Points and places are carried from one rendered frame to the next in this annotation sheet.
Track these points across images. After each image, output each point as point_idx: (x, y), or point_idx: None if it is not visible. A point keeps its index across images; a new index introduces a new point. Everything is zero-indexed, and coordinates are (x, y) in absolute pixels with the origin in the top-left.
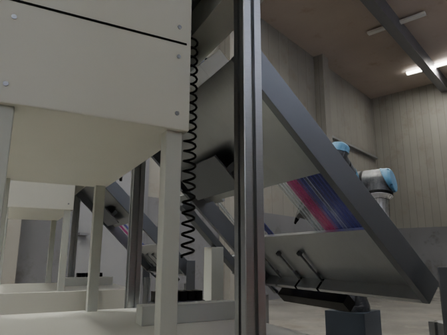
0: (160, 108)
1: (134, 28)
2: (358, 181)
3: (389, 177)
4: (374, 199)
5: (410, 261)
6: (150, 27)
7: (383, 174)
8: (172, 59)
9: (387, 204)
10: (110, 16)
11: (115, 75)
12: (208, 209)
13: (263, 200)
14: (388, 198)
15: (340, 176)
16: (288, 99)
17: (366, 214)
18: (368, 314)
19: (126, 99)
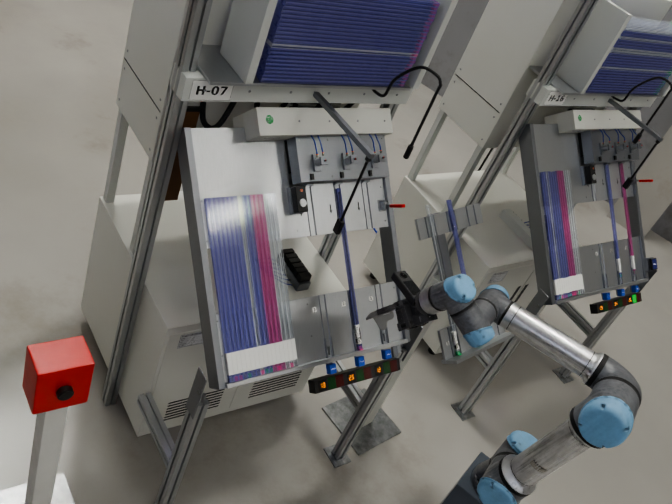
0: (146, 142)
1: (148, 91)
2: (201, 268)
3: (584, 412)
4: (205, 290)
5: (209, 351)
6: (152, 94)
7: (589, 402)
8: (154, 118)
9: (566, 439)
10: (143, 80)
11: (139, 114)
12: (385, 232)
13: (146, 222)
14: (574, 436)
15: (194, 254)
16: (187, 180)
17: (198, 292)
18: (468, 493)
19: (139, 129)
